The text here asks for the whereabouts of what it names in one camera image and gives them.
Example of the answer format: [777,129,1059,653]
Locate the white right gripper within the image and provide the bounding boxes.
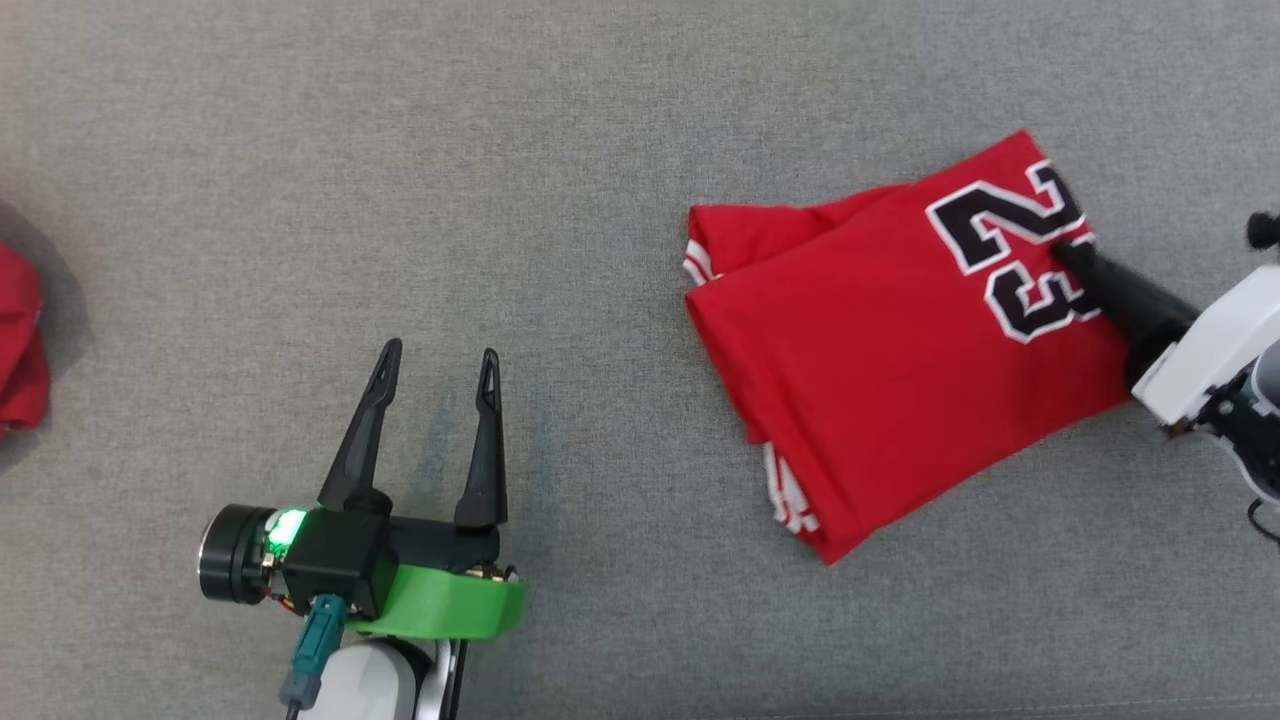
[1052,238,1280,431]

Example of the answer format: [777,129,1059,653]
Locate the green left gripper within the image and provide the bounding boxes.
[198,338,526,641]

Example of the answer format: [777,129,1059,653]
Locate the red jersey with white sleeves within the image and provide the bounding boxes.
[684,130,1136,566]

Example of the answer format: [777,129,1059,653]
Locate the red shorts with white stripe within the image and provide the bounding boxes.
[0,240,51,436]

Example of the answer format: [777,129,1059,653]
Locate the left camera cable teal plug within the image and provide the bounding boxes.
[278,595,346,720]

